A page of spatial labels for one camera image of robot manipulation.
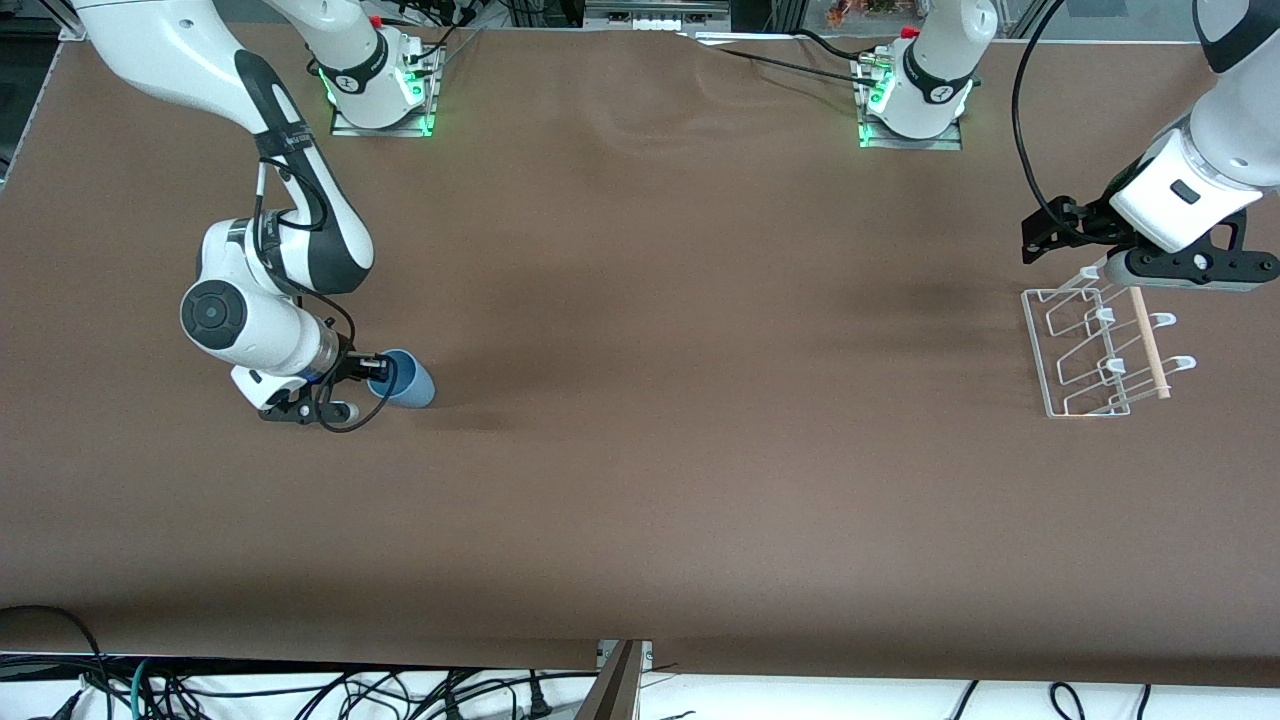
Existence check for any blue plastic cup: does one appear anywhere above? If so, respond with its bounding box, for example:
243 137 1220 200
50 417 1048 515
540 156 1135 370
366 348 438 410

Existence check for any brown table cover sheet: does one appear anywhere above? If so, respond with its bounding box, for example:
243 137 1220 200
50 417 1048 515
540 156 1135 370
0 20 1280 691

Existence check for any orange background object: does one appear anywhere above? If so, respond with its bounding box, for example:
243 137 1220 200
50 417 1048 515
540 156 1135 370
828 0 901 26

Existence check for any brown support beam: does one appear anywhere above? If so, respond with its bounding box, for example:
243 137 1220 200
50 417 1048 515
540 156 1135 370
578 640 653 720

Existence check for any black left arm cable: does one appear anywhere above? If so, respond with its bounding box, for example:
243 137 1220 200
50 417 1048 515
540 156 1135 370
1010 0 1086 233

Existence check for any white wire cup rack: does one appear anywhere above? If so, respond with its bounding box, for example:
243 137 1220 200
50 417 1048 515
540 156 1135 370
1020 262 1198 419

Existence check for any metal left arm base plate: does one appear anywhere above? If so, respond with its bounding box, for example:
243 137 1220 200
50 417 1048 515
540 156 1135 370
858 50 964 151

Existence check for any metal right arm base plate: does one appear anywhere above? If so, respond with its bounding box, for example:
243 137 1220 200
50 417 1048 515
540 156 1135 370
330 38 439 138

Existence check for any thin black table cable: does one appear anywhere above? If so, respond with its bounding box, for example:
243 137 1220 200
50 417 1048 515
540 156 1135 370
788 27 883 59

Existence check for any thick black table cable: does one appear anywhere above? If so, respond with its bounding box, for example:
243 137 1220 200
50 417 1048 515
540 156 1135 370
688 35 873 86

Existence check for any black plug cable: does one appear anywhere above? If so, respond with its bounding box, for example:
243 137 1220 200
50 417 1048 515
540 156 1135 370
515 670 553 719

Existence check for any black looped floor cable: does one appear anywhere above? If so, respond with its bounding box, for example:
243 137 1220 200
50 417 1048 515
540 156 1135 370
0 604 109 691

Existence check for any grey metal frame rail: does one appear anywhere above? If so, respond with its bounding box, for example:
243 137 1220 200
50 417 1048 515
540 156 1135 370
585 0 731 31

